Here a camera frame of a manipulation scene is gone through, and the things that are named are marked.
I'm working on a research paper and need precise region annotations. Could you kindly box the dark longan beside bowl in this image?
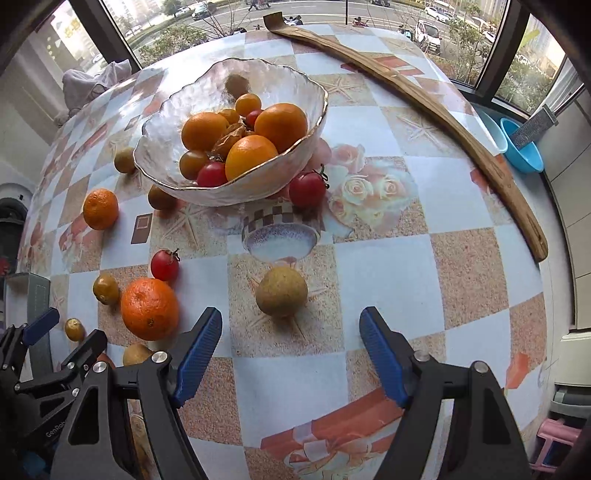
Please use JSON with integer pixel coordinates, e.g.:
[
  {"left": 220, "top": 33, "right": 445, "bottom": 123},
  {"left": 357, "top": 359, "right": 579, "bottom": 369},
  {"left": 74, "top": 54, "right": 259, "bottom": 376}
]
[{"left": 147, "top": 185, "right": 177, "bottom": 211}]

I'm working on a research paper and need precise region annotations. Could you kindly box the white tray box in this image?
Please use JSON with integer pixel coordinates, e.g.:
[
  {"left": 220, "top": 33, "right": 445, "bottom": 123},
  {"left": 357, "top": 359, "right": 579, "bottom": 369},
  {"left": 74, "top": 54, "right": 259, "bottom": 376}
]
[{"left": 1, "top": 273, "right": 53, "bottom": 381}]

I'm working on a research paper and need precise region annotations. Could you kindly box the yellow cherry tomato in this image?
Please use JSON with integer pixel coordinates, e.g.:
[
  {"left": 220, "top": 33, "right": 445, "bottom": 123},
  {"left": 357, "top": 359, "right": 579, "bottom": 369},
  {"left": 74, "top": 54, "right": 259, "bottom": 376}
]
[
  {"left": 64, "top": 318, "right": 85, "bottom": 342},
  {"left": 92, "top": 273, "right": 119, "bottom": 306}
]

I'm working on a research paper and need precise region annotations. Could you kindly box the clear glass fruit bowl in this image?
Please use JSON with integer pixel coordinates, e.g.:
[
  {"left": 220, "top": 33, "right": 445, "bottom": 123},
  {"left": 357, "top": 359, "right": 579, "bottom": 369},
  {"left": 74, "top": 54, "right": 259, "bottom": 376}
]
[{"left": 133, "top": 58, "right": 329, "bottom": 207}]

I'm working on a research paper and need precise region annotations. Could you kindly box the brown longan near tray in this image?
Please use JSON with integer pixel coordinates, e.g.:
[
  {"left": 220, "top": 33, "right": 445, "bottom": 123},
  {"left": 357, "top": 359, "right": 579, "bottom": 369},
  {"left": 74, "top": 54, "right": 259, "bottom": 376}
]
[{"left": 122, "top": 343, "right": 153, "bottom": 366}]

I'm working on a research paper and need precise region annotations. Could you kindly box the small mandarin orange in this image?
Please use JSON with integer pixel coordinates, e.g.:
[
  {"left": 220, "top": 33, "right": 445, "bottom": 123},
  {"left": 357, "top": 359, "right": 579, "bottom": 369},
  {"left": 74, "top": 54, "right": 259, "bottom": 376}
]
[{"left": 82, "top": 188, "right": 119, "bottom": 231}]

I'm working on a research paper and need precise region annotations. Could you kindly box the brown longan fruit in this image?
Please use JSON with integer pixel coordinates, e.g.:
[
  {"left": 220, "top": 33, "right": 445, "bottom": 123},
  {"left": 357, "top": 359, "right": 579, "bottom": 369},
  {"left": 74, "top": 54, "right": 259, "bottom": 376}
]
[{"left": 256, "top": 266, "right": 308, "bottom": 318}]

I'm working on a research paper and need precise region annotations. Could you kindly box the pink plastic stool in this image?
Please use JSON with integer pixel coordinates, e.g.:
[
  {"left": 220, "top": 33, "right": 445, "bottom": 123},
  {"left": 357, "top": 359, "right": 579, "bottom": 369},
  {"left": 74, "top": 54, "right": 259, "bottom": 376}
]
[{"left": 530, "top": 418, "right": 581, "bottom": 474}]

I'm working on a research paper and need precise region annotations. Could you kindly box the washing machine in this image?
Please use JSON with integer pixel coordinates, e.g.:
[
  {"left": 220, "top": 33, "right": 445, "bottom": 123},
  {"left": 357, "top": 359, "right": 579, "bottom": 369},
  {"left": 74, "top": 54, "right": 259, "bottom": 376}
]
[{"left": 0, "top": 183, "right": 32, "bottom": 279}]

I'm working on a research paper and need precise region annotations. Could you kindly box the blue plastic basin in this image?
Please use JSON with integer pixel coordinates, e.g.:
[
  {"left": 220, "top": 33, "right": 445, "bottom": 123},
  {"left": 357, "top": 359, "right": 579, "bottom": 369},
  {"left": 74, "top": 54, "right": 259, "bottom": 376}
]
[{"left": 499, "top": 118, "right": 544, "bottom": 174}]

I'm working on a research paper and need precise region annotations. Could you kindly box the checkered fruit tablecloth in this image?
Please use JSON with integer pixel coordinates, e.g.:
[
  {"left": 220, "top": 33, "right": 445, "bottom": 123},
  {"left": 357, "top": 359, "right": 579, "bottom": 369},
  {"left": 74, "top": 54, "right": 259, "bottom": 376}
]
[{"left": 18, "top": 31, "right": 547, "bottom": 479}]

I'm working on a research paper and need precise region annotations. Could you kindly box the large mandarin orange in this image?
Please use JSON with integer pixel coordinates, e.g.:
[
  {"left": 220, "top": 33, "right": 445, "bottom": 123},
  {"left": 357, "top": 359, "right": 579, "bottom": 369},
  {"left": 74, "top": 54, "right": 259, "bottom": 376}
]
[{"left": 120, "top": 277, "right": 179, "bottom": 341}]

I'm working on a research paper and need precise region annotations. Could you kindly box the long wooden board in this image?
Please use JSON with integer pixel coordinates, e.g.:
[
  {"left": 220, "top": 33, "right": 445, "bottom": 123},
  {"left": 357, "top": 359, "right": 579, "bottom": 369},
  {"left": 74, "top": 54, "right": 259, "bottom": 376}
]
[{"left": 263, "top": 12, "right": 549, "bottom": 263}]

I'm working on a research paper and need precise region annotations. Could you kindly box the light teal plastic basin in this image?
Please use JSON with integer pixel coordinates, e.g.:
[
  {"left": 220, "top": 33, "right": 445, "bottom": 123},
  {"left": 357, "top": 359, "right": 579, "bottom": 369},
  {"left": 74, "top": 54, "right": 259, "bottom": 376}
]
[{"left": 474, "top": 105, "right": 508, "bottom": 156}]

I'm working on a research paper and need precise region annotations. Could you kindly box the brown longan behind bowl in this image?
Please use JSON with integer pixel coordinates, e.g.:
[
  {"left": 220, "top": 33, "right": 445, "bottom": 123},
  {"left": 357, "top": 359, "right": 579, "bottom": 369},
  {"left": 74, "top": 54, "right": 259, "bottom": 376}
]
[{"left": 113, "top": 146, "right": 135, "bottom": 174}]

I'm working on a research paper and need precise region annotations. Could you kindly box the red cherry tomato near bowl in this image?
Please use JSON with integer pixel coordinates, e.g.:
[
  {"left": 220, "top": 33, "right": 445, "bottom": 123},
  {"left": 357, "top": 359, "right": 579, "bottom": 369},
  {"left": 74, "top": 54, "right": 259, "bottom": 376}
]
[{"left": 288, "top": 164, "right": 329, "bottom": 208}]

